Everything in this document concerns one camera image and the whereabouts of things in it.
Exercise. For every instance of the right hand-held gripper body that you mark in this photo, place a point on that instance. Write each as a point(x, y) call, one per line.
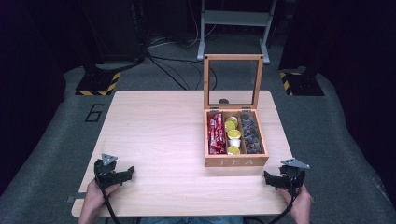
point(293, 175)

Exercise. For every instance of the person's left hand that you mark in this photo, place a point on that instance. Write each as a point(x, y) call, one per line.
point(95, 197)

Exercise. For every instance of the grey metal stand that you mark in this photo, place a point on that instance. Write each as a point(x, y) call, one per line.
point(235, 18)

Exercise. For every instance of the grey metal table bracket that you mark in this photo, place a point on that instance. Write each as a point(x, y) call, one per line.
point(76, 198)

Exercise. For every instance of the bunch of red packets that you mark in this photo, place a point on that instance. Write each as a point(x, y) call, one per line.
point(216, 137)

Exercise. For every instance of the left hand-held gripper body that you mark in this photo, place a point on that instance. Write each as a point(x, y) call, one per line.
point(104, 169)

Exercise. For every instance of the yellow lid capsule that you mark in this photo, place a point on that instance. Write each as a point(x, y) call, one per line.
point(234, 134)
point(233, 150)
point(229, 126)
point(233, 119)

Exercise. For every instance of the black base hazard stripes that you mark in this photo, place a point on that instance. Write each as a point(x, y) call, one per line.
point(98, 83)
point(300, 84)

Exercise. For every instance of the wooden box with glass lid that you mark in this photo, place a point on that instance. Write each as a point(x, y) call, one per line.
point(236, 161)

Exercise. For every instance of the black stand column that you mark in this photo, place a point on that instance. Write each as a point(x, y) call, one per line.
point(109, 34)

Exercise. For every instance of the person's right hand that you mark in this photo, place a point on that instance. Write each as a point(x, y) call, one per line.
point(301, 202)

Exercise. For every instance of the dark wrapped candies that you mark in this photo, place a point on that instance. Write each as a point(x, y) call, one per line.
point(251, 135)

